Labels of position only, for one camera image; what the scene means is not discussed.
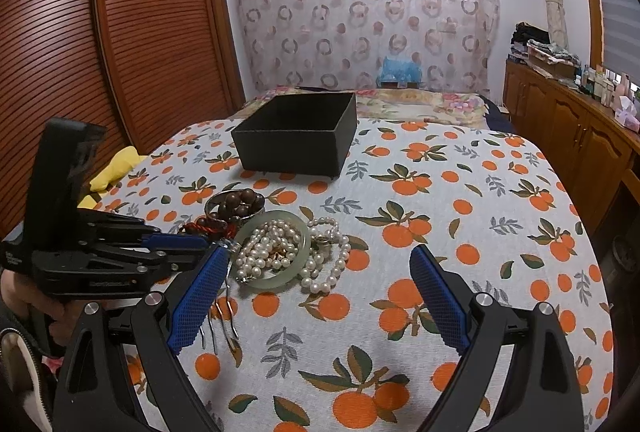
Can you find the wooden louvered wardrobe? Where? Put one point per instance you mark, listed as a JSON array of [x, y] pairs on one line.
[[143, 69]]

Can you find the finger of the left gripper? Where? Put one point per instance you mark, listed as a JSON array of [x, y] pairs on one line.
[[184, 257], [174, 241]]

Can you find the orange print bed cover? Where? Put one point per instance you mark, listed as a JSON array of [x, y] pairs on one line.
[[367, 356]]

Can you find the silver bangle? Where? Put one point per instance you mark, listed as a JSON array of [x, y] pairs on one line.
[[235, 206]]

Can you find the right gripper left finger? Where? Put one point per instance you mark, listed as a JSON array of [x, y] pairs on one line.
[[95, 391]]

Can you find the floral quilt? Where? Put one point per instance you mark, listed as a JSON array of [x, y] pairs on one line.
[[408, 104]]

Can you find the yellow plush toy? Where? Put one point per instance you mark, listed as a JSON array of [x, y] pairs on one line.
[[121, 164]]

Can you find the pink tissue box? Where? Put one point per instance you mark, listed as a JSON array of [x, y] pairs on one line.
[[626, 114]]

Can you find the grey window blind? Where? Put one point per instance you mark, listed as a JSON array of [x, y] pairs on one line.
[[621, 24]]

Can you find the black jewelry box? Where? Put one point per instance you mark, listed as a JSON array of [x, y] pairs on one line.
[[302, 134]]

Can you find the wooden sideboard cabinet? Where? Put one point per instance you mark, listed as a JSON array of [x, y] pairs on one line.
[[596, 159]]

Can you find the blue bag on box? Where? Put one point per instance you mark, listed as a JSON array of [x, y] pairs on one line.
[[398, 73]]

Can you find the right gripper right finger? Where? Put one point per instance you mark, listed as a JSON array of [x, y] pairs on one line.
[[540, 392]]

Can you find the bottles and toiletries cluster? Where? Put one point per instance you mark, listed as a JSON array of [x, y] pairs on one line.
[[615, 91]]

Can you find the stack of folded clothes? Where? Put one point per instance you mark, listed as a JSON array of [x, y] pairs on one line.
[[532, 46]]

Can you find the jade bangle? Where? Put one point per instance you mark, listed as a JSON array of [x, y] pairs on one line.
[[298, 261]]

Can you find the left hand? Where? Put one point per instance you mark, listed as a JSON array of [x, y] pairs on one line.
[[21, 295]]

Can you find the silver hair tweezers clip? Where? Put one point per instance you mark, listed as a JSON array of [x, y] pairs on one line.
[[221, 314]]

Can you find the patterned sheer curtain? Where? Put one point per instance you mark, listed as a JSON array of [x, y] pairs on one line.
[[340, 44]]

